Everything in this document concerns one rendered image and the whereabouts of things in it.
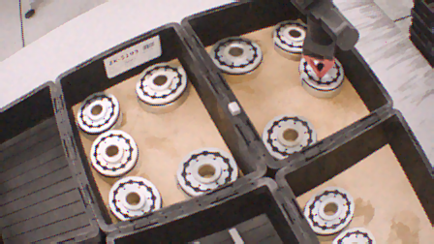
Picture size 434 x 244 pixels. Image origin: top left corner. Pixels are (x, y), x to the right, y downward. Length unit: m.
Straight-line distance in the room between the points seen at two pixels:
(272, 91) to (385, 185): 0.33
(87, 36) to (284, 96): 0.65
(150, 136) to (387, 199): 0.50
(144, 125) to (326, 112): 0.35
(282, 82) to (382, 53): 0.41
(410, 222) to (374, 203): 0.11
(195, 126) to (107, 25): 0.56
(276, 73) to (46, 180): 0.54
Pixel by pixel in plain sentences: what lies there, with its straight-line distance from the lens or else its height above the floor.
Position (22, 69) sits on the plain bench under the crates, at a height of 0.70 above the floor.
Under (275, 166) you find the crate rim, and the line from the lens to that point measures 0.92.
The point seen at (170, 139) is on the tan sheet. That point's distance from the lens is 1.09.
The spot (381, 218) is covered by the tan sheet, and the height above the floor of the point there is 0.83.
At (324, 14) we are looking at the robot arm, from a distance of 0.95.
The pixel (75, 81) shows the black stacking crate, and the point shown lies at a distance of 1.15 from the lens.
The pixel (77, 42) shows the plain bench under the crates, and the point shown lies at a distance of 1.55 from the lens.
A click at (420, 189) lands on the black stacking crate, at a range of 1.02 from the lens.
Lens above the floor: 1.71
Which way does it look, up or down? 53 degrees down
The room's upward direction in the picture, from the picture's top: 7 degrees counter-clockwise
